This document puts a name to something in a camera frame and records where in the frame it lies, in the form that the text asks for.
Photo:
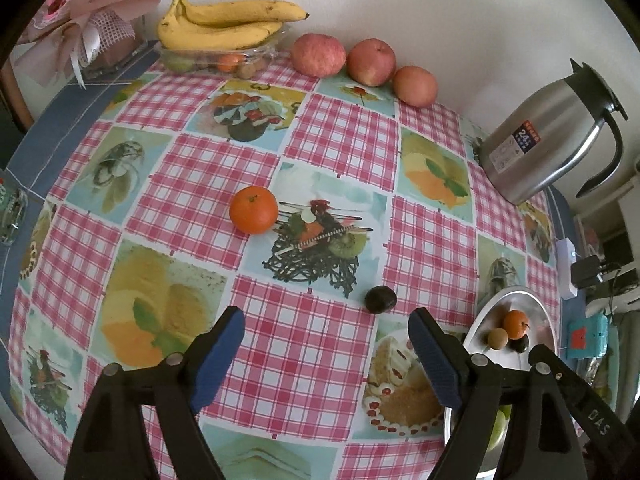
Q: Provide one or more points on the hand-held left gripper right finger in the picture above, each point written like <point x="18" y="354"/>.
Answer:
<point x="435" y="360"/>

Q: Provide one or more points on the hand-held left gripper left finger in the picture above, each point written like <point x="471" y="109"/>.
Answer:
<point x="220" y="355"/>

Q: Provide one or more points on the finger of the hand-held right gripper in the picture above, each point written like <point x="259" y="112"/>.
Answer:
<point x="595" y="412"/>

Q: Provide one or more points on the dark purple round fruit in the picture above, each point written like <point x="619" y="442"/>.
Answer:
<point x="380" y="299"/>
<point x="521" y="345"/>

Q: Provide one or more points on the silver metal plate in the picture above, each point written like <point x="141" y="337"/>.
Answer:
<point x="500" y="305"/>

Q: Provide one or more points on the green mango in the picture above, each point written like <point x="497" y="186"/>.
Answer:
<point x="500" y="432"/>

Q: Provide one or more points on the teal box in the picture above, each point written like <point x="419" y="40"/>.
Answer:
<point x="585" y="335"/>

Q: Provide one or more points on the black power adapter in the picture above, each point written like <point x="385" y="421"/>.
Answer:
<point x="587" y="270"/>

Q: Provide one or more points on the white power strip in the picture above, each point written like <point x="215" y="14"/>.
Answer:
<point x="565" y="265"/>

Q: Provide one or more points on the stainless steel thermos jug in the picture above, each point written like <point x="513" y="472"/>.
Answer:
<point x="540" y="145"/>

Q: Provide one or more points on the pink checked fruit-print tablecloth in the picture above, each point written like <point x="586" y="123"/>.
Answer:
<point x="340" y="135"/>

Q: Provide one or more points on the clear glass cup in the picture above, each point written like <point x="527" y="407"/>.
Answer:
<point x="12" y="210"/>

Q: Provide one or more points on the red apple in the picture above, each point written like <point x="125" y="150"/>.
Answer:
<point x="371" y="62"/>
<point x="415" y="85"/>
<point x="318" y="55"/>

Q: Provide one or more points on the small brown kiwi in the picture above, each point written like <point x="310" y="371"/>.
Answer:
<point x="247" y="71"/>

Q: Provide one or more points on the small orange tangerine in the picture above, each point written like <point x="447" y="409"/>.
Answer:
<point x="229" y="62"/>

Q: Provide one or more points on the clear plastic container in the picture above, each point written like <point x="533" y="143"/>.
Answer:
<point x="210" y="62"/>

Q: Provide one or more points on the small green fruit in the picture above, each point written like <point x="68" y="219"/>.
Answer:
<point x="177" y="62"/>

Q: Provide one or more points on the brown lace-covered jar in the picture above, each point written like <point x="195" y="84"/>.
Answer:
<point x="112" y="55"/>

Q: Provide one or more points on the yellow banana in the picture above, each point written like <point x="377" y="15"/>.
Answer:
<point x="215" y="36"/>
<point x="240" y="10"/>

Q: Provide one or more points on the brown wooden chair back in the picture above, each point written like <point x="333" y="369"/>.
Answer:
<point x="15" y="100"/>

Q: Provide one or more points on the pink flower bouquet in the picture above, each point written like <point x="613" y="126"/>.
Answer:
<point x="115" y="5"/>

